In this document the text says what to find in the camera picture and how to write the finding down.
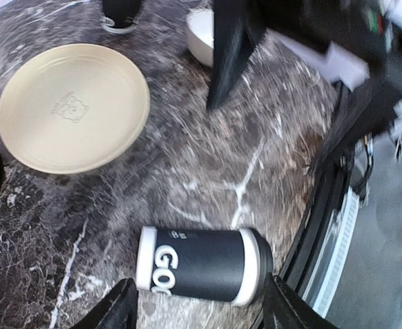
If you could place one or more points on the cream round plate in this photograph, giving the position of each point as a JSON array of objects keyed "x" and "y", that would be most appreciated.
[{"x": 73, "y": 108}]

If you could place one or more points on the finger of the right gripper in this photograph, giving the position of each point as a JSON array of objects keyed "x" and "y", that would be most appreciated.
[{"x": 238, "y": 29}]

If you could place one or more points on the black cup lid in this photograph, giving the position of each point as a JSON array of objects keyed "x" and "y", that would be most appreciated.
[{"x": 266, "y": 261}]

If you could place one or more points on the white cable duct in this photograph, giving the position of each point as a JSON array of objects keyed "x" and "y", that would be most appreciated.
[{"x": 330, "y": 263}]

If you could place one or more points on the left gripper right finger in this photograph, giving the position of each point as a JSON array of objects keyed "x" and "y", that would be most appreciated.
[{"x": 283, "y": 308}]

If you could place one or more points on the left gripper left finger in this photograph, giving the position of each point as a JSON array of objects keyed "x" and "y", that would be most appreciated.
[{"x": 118, "y": 309}]

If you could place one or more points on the black paper coffee cup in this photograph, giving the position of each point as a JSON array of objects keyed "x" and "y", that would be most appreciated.
[{"x": 217, "y": 265}]

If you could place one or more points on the white ceramic bowl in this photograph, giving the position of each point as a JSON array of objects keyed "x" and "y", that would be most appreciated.
[{"x": 200, "y": 35}]

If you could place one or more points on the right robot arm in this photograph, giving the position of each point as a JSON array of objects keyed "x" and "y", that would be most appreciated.
[{"x": 359, "y": 27}]

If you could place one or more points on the stack of paper cups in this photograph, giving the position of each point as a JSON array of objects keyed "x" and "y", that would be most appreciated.
[{"x": 119, "y": 16}]

